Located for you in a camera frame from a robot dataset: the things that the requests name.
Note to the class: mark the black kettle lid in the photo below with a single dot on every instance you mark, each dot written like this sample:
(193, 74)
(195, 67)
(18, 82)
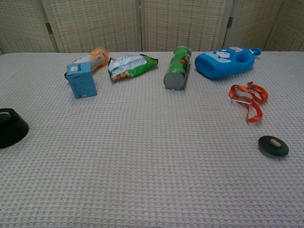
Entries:
(273, 148)

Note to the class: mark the black kettle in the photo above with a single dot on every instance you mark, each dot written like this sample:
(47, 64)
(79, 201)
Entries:
(12, 133)

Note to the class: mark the pale woven tablecloth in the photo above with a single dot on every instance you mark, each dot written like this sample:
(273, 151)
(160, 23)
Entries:
(152, 166)

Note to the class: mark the green chips can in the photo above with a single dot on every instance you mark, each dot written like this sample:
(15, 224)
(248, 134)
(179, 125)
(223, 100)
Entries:
(178, 69)

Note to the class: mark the green silver snack bag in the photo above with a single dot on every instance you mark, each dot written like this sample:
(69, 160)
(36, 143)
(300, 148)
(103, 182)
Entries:
(128, 67)

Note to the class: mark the small light blue box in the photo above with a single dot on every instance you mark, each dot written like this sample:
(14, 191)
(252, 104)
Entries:
(82, 83)

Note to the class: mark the orange drink bottle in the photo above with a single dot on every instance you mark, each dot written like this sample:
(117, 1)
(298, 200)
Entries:
(98, 58)

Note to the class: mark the blue detergent bottle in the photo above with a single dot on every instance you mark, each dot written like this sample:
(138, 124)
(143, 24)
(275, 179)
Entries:
(218, 66)

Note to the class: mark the beige woven folding screen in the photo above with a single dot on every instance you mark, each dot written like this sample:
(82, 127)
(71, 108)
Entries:
(95, 23)

